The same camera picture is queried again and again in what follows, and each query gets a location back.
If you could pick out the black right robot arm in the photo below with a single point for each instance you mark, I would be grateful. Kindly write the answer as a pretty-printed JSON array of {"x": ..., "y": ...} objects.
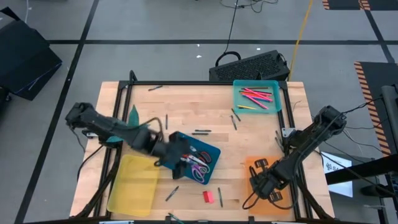
[{"x": 304, "y": 146}]

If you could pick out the purple scissors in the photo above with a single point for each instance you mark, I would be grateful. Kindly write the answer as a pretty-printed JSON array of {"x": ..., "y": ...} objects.
[{"x": 198, "y": 175}]

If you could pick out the orange plastic bin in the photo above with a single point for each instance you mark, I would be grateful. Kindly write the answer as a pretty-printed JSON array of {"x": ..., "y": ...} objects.
[{"x": 261, "y": 210}]

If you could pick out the large black striped floor mat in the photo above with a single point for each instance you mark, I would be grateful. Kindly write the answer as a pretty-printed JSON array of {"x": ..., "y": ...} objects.
[{"x": 382, "y": 74}]

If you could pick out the black computer case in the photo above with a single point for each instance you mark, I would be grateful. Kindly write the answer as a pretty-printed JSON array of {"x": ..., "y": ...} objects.
[{"x": 248, "y": 67}]

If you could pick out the black stand beam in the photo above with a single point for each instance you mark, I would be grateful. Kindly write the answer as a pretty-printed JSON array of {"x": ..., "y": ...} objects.
[{"x": 367, "y": 169}]

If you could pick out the yellow plastic bin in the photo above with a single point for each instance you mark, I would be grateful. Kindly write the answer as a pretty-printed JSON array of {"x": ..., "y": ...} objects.
[{"x": 133, "y": 186}]

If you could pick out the green plant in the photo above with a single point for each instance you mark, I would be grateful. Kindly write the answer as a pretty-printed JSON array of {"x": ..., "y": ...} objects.
[{"x": 134, "y": 116}]

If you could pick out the white printed sign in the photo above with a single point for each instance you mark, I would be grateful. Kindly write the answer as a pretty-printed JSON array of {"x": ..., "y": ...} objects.
[{"x": 334, "y": 161}]

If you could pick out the blue plastic bin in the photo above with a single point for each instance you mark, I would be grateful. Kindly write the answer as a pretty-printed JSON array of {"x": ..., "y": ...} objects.
[{"x": 214, "y": 151}]

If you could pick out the pink pen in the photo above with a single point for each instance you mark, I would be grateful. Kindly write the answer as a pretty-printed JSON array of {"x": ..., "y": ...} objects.
[
  {"x": 259, "y": 91},
  {"x": 265, "y": 99},
  {"x": 258, "y": 103}
]

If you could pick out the pink eraser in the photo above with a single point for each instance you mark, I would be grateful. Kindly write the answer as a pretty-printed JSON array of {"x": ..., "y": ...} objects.
[{"x": 211, "y": 197}]

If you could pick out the black folded floor case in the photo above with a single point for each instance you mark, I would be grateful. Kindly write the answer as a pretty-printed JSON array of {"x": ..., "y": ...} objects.
[{"x": 25, "y": 62}]

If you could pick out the grey pole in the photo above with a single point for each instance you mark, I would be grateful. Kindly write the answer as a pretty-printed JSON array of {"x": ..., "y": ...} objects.
[{"x": 391, "y": 105}]

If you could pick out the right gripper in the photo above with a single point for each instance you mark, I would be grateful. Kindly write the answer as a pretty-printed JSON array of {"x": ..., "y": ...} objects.
[{"x": 269, "y": 183}]

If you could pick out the teal plastic bin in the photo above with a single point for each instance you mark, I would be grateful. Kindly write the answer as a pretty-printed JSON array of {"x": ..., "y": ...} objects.
[{"x": 275, "y": 85}]

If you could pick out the red eraser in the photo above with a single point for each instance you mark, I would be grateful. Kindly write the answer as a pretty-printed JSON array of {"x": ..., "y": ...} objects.
[{"x": 206, "y": 197}]

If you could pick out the orange pen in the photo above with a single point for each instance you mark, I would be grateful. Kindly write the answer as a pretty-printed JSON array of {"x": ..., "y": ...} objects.
[{"x": 252, "y": 94}]

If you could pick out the brown pencil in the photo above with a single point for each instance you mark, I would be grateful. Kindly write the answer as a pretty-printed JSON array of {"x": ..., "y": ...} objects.
[{"x": 255, "y": 88}]

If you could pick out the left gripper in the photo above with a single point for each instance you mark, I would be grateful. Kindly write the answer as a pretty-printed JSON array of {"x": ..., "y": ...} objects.
[{"x": 175, "y": 147}]

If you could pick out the yellow pencil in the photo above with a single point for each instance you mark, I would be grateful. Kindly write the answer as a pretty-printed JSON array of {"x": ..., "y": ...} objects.
[{"x": 247, "y": 107}]

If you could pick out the small black striped floor mat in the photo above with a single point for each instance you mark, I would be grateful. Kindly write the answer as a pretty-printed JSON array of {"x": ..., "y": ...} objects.
[{"x": 342, "y": 3}]

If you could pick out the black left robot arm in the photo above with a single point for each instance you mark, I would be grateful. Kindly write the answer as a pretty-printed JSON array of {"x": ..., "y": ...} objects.
[{"x": 102, "y": 124}]

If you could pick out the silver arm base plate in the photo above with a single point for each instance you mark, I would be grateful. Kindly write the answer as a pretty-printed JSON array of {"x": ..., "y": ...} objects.
[
  {"x": 91, "y": 134},
  {"x": 287, "y": 132}
]

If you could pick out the blue pen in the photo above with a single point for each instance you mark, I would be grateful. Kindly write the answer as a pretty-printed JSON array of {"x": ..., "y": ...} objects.
[{"x": 256, "y": 97}]

